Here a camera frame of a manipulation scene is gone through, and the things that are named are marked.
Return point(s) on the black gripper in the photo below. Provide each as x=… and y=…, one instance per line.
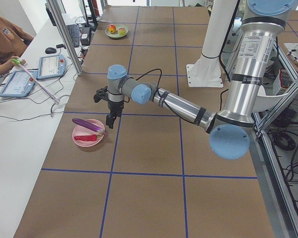
x=115, y=107

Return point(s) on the purple eggplant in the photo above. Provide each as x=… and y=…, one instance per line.
x=89, y=125

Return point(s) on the red chili pepper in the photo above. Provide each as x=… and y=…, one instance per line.
x=92, y=137

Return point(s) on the yellow green fruit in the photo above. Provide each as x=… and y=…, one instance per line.
x=121, y=31

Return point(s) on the blue teach pendant far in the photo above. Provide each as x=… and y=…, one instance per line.
x=51, y=66

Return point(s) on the blue teach pendant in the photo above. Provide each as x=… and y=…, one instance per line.
x=18, y=85
x=51, y=66

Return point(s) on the light green plate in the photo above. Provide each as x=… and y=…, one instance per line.
x=116, y=35

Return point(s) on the black computer mouse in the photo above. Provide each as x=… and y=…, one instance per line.
x=50, y=50

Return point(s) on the black keyboard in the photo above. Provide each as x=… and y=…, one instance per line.
x=73, y=31

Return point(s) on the blue teach pendant near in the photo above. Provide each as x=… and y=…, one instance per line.
x=18, y=85

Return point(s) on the long metal grabber stick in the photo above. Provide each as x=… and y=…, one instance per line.
x=18, y=62

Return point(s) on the person in brown shirt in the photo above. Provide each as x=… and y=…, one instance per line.
x=13, y=43

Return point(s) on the white plastic chair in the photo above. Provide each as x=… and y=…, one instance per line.
x=264, y=102

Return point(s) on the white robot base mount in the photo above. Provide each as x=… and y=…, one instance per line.
x=206, y=71

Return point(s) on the aluminium frame post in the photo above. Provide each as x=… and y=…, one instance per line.
x=61, y=26

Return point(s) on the white wire basket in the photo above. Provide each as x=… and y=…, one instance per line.
x=282, y=82

